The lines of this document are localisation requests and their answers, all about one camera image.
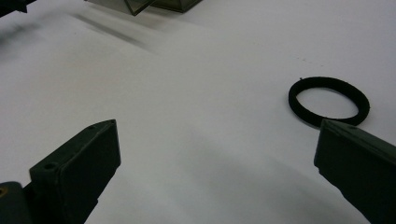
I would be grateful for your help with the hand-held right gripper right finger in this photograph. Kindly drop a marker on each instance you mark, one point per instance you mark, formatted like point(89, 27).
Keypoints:
point(361, 161)

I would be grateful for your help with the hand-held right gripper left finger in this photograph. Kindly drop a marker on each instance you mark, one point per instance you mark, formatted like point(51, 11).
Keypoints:
point(77, 168)

